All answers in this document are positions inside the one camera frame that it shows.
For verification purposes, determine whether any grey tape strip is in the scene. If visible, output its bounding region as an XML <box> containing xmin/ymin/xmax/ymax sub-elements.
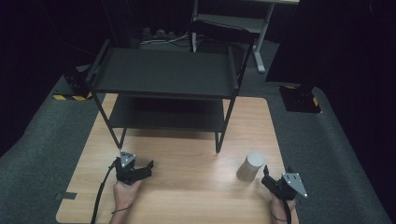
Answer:
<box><xmin>55</xmin><ymin>191</ymin><xmax>78</xmax><ymax>201</ymax></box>

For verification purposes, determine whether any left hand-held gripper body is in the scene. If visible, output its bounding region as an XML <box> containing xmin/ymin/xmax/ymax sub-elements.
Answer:
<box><xmin>113</xmin><ymin>150</ymin><xmax>145</xmax><ymax>187</ymax></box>

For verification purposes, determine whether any black wrist band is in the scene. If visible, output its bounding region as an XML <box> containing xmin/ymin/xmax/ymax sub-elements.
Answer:
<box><xmin>110</xmin><ymin>203</ymin><xmax>134</xmax><ymax>216</ymax></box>

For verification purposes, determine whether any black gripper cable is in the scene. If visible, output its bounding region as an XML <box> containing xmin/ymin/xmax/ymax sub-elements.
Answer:
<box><xmin>90</xmin><ymin>161</ymin><xmax>120</xmax><ymax>224</ymax></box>
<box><xmin>280</xmin><ymin>199</ymin><xmax>293</xmax><ymax>224</ymax></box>

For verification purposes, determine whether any power strip with plugs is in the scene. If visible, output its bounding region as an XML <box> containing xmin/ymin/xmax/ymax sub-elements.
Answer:
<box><xmin>141</xmin><ymin>27</ymin><xmax>176</xmax><ymax>40</ymax></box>

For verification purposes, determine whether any person's right hand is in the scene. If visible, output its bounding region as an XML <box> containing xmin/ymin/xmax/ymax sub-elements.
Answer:
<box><xmin>269</xmin><ymin>191</ymin><xmax>297</xmax><ymax>222</ymax></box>

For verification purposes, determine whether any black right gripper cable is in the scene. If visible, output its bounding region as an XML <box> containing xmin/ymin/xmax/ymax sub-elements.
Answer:
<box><xmin>280</xmin><ymin>199</ymin><xmax>293</xmax><ymax>224</ymax></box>

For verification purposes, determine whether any white metal desk frame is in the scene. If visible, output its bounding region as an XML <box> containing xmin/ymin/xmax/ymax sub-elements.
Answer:
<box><xmin>191</xmin><ymin>0</ymin><xmax>301</xmax><ymax>75</ymax></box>

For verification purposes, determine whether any person's left hand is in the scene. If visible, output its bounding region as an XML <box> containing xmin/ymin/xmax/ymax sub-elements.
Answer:
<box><xmin>112</xmin><ymin>178</ymin><xmax>143</xmax><ymax>213</ymax></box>

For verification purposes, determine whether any black stand base striped tape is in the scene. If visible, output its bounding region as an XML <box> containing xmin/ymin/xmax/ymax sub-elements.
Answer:
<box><xmin>277</xmin><ymin>83</ymin><xmax>323</xmax><ymax>114</ymax></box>
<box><xmin>51</xmin><ymin>64</ymin><xmax>93</xmax><ymax>102</ymax></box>

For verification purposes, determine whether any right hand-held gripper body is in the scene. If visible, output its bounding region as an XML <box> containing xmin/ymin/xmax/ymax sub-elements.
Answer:
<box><xmin>261</xmin><ymin>172</ymin><xmax>309</xmax><ymax>202</ymax></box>

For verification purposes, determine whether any beige cylindrical cup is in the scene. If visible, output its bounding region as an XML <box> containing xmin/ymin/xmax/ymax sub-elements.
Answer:
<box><xmin>236</xmin><ymin>151</ymin><xmax>266</xmax><ymax>183</ymax></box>

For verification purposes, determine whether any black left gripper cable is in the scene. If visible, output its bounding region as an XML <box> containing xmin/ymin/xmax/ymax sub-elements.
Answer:
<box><xmin>90</xmin><ymin>161</ymin><xmax>120</xmax><ymax>224</ymax></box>

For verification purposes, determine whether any black two-tier metal rack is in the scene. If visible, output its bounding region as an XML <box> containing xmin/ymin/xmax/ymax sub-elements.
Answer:
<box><xmin>85</xmin><ymin>38</ymin><xmax>254</xmax><ymax>154</ymax></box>

